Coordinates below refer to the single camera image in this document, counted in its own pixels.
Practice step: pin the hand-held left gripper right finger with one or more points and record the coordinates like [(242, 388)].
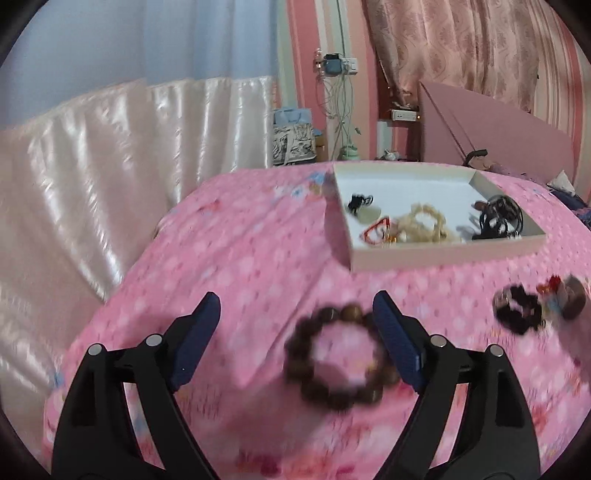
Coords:
[(397, 341)]

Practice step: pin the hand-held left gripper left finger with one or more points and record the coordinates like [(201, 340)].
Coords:
[(196, 341)]

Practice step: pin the pale jade pendant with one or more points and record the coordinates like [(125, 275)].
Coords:
[(369, 216)]

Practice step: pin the small black hair claw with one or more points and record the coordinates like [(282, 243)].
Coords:
[(356, 203)]

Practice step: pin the white shallow cardboard box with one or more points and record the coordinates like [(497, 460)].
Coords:
[(415, 189)]

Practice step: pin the pink floral bed sheet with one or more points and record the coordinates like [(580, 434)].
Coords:
[(240, 258)]

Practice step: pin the red bead charm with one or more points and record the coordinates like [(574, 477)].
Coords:
[(549, 284)]

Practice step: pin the brown round bangle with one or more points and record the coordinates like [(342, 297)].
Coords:
[(574, 295)]

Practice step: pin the white satin curtain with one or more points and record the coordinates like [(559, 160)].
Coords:
[(92, 184)]

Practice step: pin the green jar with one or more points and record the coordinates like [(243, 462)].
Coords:
[(349, 152)]

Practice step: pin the black and white patterned bag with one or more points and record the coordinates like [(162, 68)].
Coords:
[(295, 145)]

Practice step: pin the white power strip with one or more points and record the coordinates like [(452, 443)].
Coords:
[(404, 115)]

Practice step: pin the dark blue cloth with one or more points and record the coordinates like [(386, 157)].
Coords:
[(575, 201)]

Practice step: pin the white crumpled cloth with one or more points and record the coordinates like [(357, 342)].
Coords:
[(563, 181)]

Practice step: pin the pink headboard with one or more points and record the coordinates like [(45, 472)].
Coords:
[(508, 134)]

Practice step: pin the blue gift bag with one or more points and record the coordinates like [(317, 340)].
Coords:
[(293, 117)]

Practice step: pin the blue plug-in charger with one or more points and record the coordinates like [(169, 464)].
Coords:
[(332, 64)]

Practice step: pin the pink patterned curtain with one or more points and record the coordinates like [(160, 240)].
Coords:
[(452, 46)]

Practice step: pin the blue sheer curtain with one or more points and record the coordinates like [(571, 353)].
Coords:
[(115, 41)]

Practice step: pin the white wall socket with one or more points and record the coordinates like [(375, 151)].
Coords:
[(352, 65)]

